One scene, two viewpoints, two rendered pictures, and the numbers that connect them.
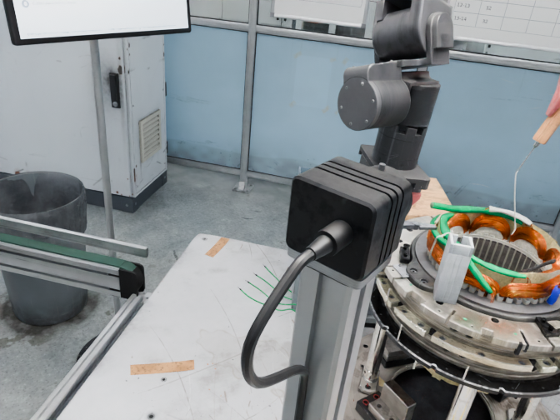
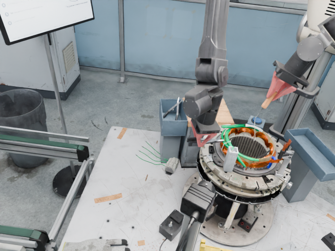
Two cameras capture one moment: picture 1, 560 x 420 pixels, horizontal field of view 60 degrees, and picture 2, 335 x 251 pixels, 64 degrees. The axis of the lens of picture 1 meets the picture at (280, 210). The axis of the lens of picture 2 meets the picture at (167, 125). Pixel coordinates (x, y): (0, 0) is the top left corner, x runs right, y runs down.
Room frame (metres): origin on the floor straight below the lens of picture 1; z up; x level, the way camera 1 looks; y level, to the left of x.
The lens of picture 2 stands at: (-0.05, 0.07, 1.75)
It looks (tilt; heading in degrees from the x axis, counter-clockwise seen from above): 39 degrees down; 352
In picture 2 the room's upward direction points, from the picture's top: 6 degrees clockwise
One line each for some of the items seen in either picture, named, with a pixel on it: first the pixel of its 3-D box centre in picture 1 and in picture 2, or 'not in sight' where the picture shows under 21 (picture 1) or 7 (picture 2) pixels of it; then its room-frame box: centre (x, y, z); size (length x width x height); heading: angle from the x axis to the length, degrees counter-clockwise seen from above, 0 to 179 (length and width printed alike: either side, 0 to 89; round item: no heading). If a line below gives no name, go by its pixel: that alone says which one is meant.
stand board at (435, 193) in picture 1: (397, 197); (206, 111); (0.91, -0.24, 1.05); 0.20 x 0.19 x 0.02; 91
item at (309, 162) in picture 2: not in sight; (301, 172); (0.66, -0.63, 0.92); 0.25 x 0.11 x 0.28; 9
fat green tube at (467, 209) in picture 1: (477, 211); (240, 127); (0.68, -0.31, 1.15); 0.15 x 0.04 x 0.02; 82
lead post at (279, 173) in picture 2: not in sight; (284, 163); (0.50, -0.40, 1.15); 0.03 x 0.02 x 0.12; 74
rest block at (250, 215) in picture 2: not in sight; (250, 216); (0.52, -0.38, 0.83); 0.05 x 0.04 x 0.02; 136
